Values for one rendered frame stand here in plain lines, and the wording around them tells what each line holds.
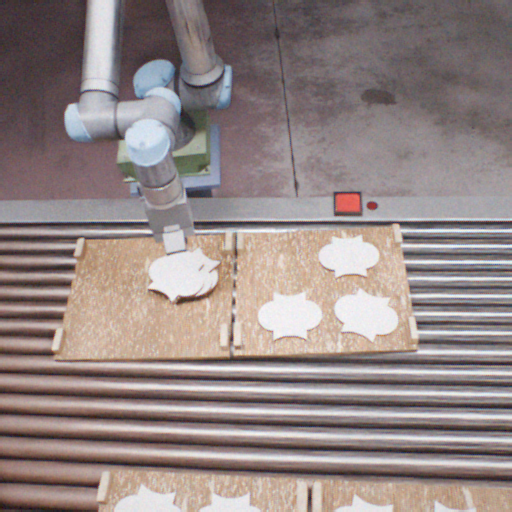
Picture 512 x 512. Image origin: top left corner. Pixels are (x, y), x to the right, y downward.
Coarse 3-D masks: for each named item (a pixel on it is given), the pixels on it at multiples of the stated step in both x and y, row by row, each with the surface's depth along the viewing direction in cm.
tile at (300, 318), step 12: (276, 300) 137; (288, 300) 137; (300, 300) 137; (264, 312) 135; (276, 312) 135; (288, 312) 135; (300, 312) 135; (312, 312) 134; (264, 324) 134; (276, 324) 133; (288, 324) 133; (300, 324) 133; (312, 324) 132; (276, 336) 131; (288, 336) 132; (300, 336) 131
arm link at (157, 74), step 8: (152, 64) 156; (160, 64) 155; (168, 64) 154; (136, 72) 156; (144, 72) 155; (152, 72) 154; (160, 72) 153; (168, 72) 152; (176, 72) 154; (136, 80) 154; (144, 80) 153; (152, 80) 152; (160, 80) 151; (168, 80) 152; (176, 80) 153; (136, 88) 154; (144, 88) 152; (152, 88) 152; (168, 88) 153; (176, 88) 153
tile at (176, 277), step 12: (156, 264) 142; (168, 264) 142; (180, 264) 142; (192, 264) 141; (156, 276) 140; (168, 276) 140; (180, 276) 139; (192, 276) 139; (156, 288) 138; (168, 288) 138; (180, 288) 137; (192, 288) 137
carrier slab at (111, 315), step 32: (96, 256) 151; (128, 256) 150; (160, 256) 149; (224, 256) 147; (96, 288) 145; (128, 288) 144; (224, 288) 142; (64, 320) 140; (96, 320) 139; (128, 320) 139; (160, 320) 138; (192, 320) 137; (224, 320) 136; (64, 352) 135; (96, 352) 134; (128, 352) 134; (160, 352) 133; (192, 352) 132; (224, 352) 131
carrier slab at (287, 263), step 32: (256, 256) 147; (288, 256) 146; (384, 256) 143; (256, 288) 141; (288, 288) 140; (320, 288) 139; (352, 288) 139; (384, 288) 138; (256, 320) 136; (256, 352) 131; (288, 352) 130; (320, 352) 129; (352, 352) 129; (384, 352) 129
